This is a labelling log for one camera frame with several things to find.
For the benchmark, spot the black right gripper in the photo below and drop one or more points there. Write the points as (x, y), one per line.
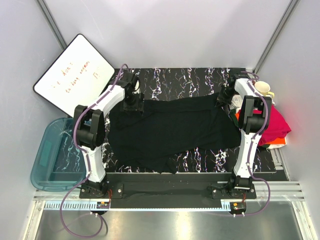
(222, 101)

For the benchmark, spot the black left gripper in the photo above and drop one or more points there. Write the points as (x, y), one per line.
(138, 106)

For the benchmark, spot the black t-shirt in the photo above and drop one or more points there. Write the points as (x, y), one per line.
(150, 138)

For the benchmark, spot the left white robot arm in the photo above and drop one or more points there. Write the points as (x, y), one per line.
(89, 121)

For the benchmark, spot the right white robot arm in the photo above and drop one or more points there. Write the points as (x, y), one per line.
(253, 119)

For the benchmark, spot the dark green folded t-shirt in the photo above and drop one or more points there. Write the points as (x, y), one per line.
(234, 116)

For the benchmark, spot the yellow ceramic mug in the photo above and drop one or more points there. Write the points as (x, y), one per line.
(264, 88)

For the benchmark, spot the magenta folded t-shirt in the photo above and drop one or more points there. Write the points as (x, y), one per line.
(277, 128)

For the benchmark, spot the white dry-erase board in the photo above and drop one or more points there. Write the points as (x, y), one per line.
(77, 77)

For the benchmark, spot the orange folded t-shirt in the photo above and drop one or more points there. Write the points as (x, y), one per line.
(277, 143)

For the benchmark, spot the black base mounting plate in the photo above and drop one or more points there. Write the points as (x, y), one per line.
(168, 191)

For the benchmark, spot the teal translucent plastic bin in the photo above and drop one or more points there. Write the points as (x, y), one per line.
(58, 165)

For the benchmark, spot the left orange connector box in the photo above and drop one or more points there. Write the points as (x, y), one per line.
(103, 205)

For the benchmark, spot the orange connector box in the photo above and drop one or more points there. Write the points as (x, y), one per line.
(237, 206)
(103, 205)

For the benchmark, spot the right orange connector box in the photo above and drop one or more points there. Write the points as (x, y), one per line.
(237, 206)

